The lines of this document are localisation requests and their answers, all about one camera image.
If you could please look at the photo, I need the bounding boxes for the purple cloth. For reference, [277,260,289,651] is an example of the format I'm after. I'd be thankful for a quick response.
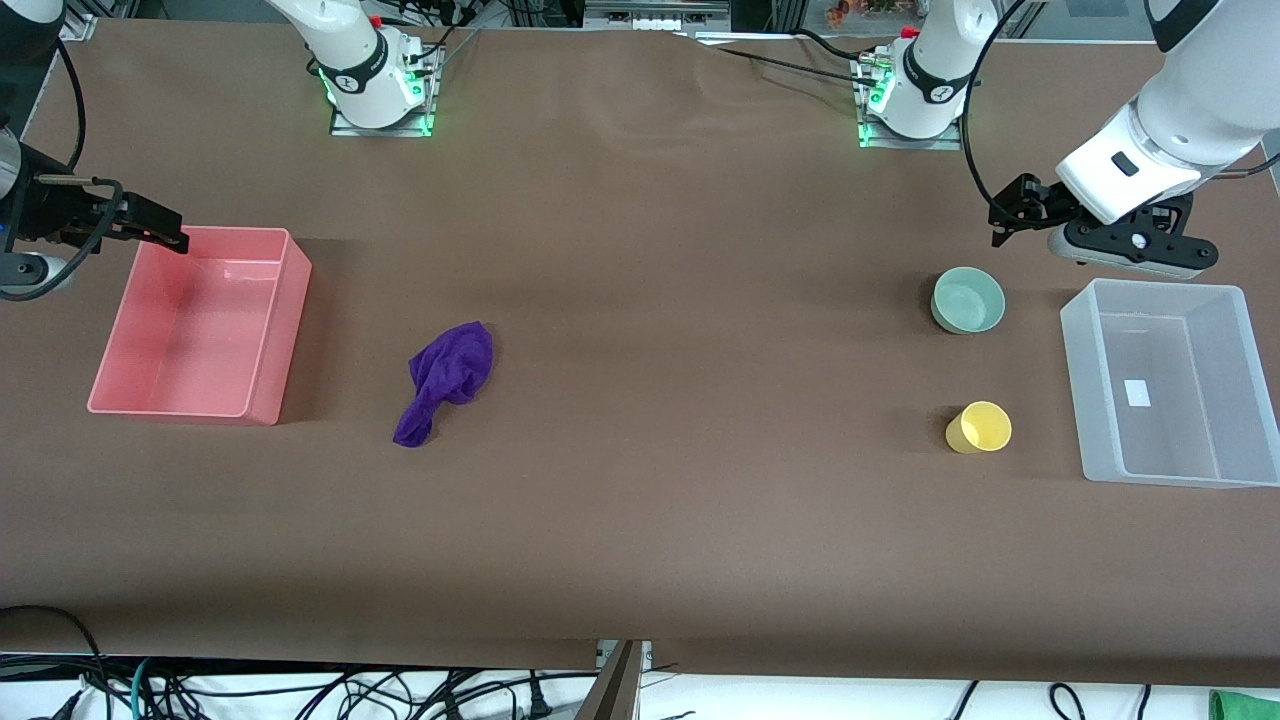
[392,320,495,448]

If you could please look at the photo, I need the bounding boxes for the green bowl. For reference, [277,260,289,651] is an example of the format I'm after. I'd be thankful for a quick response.
[930,266,1007,336]

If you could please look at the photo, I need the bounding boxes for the yellow cup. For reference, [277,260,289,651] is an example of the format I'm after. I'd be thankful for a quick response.
[945,401,1013,455]

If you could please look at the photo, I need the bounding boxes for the green cloth scrap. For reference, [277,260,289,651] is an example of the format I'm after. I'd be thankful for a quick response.
[1208,688,1280,720]

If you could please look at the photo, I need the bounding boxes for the pink plastic bin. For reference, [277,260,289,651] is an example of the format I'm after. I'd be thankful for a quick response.
[86,226,313,427]

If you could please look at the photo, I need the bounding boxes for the clear plastic bin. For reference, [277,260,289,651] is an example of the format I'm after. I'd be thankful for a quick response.
[1059,278,1280,490]

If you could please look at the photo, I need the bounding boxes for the grey equipment box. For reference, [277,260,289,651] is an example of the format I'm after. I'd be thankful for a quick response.
[584,0,733,33]

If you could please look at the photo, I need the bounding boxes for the brown table cover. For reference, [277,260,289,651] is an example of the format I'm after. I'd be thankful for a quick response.
[0,18,1280,689]

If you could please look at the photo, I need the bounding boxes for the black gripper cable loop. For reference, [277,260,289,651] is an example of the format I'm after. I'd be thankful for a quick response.
[0,178,127,303]

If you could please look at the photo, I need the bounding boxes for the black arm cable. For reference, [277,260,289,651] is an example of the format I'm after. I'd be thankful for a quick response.
[958,0,1033,209]
[55,38,89,173]

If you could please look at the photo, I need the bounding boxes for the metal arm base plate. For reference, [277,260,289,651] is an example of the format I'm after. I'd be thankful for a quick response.
[329,38,446,139]
[850,48,969,152]

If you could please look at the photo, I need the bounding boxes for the black cable on table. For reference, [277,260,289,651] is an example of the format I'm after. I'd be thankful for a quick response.
[700,28,886,89]

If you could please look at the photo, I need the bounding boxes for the black looped floor cables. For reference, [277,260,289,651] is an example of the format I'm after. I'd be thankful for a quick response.
[945,680,1156,720]

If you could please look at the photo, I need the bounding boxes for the teal cable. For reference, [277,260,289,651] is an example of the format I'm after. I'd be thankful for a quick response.
[128,656,157,720]

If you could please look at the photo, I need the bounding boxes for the tangled black floor cables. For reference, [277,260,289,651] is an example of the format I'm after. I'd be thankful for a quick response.
[0,604,601,720]

